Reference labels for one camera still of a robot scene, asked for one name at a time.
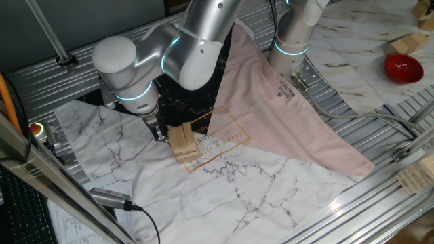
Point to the red emergency stop button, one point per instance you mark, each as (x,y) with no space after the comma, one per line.
(36,129)

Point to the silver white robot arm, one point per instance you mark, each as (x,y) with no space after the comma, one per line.
(115,61)

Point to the thin metal rod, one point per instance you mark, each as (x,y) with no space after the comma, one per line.
(49,31)

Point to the aluminium frame bar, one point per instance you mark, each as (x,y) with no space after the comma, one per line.
(51,179)

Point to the grey ribbed camera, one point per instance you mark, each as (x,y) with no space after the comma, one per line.
(108,199)

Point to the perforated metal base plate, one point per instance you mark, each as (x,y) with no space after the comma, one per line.
(310,72)

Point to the black keyboard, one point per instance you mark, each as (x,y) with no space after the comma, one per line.
(20,217)

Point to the marble pink black tablecloth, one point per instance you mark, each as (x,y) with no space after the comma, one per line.
(203,203)

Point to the aluminium table edge rail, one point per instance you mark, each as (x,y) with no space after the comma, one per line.
(356,217)

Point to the red bowl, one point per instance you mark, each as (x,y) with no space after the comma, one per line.
(403,69)

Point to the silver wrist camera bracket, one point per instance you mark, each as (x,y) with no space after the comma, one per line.
(105,96)

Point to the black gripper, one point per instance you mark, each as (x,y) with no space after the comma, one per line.
(153,122)

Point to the aluminium frame strut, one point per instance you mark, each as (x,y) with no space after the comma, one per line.
(424,112)
(417,145)

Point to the beige marble cloth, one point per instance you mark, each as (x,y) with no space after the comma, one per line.
(356,34)

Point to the white printed paper sheets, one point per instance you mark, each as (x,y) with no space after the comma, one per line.
(78,223)

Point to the grey metal clamp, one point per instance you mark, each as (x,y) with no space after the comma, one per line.
(54,144)

